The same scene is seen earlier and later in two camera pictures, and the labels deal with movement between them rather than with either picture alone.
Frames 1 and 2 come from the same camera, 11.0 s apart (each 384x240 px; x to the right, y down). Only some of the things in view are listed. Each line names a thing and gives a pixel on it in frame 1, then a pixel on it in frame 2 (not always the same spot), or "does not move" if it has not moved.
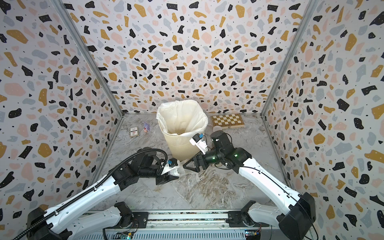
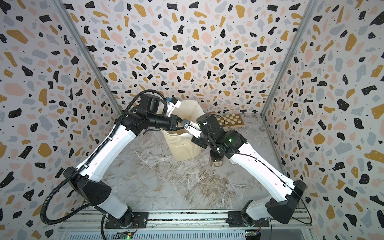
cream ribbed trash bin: x=180 y=146 does not move
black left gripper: x=164 y=179 to x=174 y=120
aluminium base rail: x=191 y=225 does not move
